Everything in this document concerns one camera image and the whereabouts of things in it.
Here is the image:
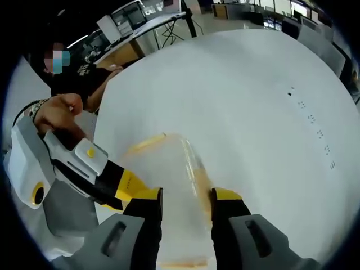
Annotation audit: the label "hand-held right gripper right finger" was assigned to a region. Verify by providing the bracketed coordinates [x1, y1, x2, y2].
[210, 187, 321, 270]

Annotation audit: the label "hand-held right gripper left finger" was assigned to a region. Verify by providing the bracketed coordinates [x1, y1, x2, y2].
[53, 187, 164, 270]

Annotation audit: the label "clear plastic bag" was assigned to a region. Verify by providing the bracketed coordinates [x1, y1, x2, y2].
[118, 132, 216, 268]

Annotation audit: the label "person's left hand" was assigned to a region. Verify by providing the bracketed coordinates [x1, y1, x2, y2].
[34, 93, 91, 150]

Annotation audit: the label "light grey chair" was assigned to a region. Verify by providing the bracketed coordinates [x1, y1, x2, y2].
[42, 178, 100, 239]

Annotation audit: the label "white box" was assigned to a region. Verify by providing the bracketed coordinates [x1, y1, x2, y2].
[96, 15, 124, 45]

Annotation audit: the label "white desk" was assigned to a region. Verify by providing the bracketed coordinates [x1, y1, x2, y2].
[98, 10, 197, 68]

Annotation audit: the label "wooden cabinet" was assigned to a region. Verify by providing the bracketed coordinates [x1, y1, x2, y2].
[211, 2, 229, 19]

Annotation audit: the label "beaded bracelet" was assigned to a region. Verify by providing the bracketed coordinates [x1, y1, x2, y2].
[28, 98, 49, 120]

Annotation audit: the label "black cables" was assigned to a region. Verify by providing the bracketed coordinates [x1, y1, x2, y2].
[160, 19, 185, 48]

